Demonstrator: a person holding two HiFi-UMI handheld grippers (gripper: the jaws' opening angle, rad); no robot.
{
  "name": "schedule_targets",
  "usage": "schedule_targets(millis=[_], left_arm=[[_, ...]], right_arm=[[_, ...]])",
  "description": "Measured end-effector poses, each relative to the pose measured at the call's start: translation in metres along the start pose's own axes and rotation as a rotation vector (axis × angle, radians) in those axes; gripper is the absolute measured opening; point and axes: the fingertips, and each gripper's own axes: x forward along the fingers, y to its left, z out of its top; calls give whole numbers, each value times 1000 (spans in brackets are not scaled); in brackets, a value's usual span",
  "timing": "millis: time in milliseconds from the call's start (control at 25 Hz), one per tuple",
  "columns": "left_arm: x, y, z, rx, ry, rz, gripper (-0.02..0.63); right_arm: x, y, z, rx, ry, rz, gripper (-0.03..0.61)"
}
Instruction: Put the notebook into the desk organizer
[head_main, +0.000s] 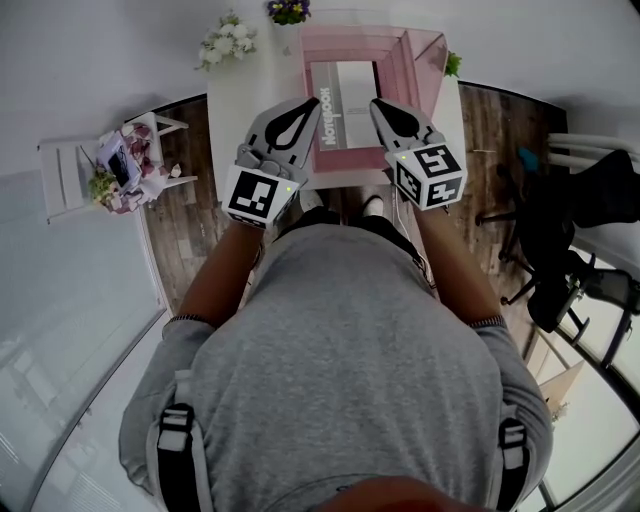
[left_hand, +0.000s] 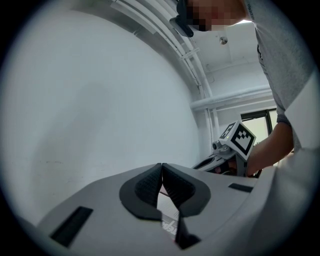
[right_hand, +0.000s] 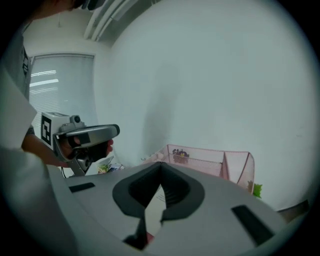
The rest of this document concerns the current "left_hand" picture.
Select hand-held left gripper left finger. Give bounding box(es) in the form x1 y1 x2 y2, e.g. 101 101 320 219
36 162 181 256

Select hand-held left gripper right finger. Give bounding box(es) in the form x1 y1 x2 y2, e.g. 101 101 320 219
161 162 259 251

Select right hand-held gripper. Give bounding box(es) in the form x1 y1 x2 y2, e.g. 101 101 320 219
191 120 257 177

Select person's right forearm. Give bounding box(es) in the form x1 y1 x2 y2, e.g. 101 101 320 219
246 121 295 178

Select person's right hand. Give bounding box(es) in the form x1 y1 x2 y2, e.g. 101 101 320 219
214 159 239 176

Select gray printed panel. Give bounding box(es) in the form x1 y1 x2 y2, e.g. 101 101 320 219
161 216 181 237

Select black framed window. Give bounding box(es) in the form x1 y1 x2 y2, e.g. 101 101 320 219
239 108 279 146

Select person's gray sweatshirt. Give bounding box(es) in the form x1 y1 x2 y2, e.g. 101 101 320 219
212 0 320 256

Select white ceiling pipes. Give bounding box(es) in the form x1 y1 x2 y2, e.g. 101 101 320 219
109 0 216 101

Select person's face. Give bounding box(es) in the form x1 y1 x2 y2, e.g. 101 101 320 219
186 0 247 33

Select white wall pipes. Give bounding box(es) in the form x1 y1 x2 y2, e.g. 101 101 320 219
203 107 221 153

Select white ceiling duct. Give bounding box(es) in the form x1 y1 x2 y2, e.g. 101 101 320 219
189 84 276 111

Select black head-worn camera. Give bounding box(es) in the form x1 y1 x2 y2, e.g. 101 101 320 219
169 0 195 38

